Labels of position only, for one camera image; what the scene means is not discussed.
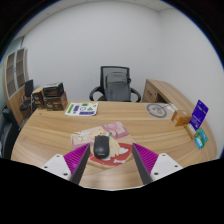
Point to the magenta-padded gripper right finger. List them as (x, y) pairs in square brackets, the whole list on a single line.
[(163, 165)]

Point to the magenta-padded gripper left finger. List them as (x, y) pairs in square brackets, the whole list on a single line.
[(59, 165)]

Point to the black computer mouse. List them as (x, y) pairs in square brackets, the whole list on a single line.
[(101, 146)]

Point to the cartoon print mouse pad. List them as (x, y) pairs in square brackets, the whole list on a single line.
[(116, 131)]

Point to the small blue box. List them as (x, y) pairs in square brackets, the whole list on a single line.
[(199, 142)]

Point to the small tan box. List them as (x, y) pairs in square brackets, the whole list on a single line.
[(190, 131)]

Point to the small green box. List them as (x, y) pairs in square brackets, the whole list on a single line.
[(203, 136)]

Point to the orange cardboard box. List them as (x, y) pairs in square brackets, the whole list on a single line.
[(181, 118)]

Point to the white sheet with grey spiral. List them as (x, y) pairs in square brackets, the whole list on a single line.
[(157, 110)]

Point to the white printed paper sheet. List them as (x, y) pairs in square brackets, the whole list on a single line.
[(81, 109)]

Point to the large black chair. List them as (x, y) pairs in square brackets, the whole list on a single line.
[(6, 133)]

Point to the purple card package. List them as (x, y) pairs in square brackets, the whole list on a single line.
[(199, 115)]

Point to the dark brown cardboard box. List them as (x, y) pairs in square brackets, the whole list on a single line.
[(56, 102)]

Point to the brown printed cardboard box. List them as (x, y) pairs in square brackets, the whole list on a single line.
[(38, 97)]

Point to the black cardboard box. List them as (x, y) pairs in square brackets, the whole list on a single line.
[(53, 89)]

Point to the wooden side cabinet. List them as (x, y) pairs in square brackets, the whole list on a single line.
[(156, 88)]

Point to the small black office chair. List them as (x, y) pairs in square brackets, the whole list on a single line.
[(28, 87)]

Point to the wooden shelf unit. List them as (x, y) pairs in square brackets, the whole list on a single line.
[(13, 75)]

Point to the black mesh office chair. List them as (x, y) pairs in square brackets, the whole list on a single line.
[(115, 68)]

